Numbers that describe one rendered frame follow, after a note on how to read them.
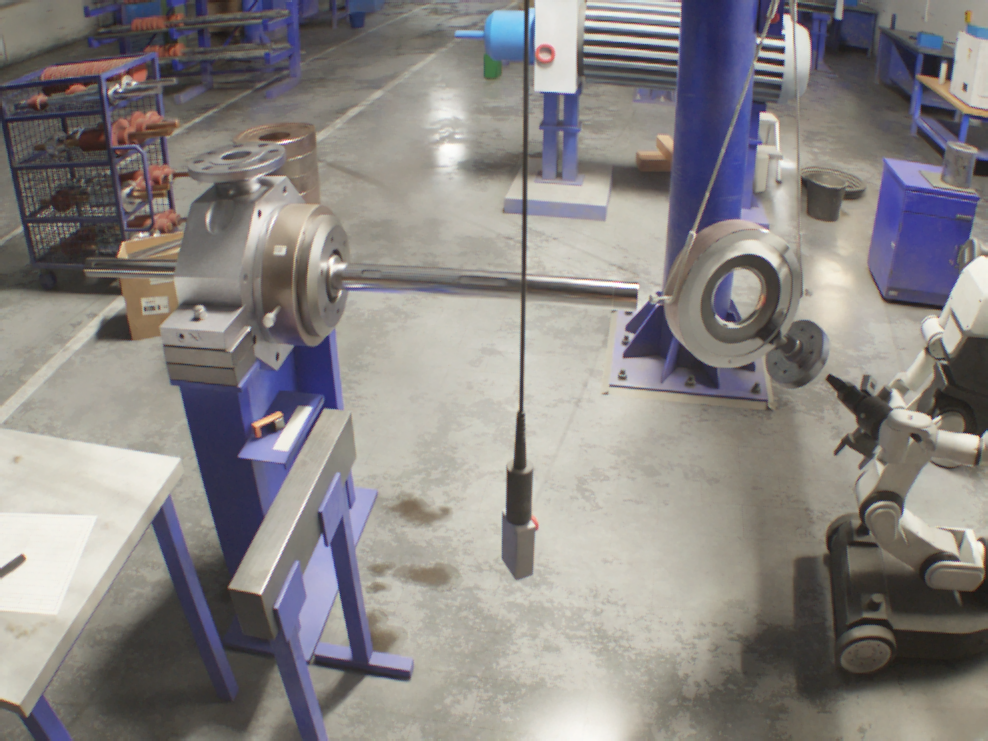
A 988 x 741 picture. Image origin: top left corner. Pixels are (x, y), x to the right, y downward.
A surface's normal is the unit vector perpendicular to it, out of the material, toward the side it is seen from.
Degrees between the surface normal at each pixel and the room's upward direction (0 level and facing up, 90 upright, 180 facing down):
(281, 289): 76
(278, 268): 59
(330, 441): 0
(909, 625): 0
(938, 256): 90
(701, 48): 90
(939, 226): 90
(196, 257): 45
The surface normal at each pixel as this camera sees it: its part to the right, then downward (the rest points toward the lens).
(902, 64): -0.18, 0.52
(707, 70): -0.42, 0.48
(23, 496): 0.00, -0.85
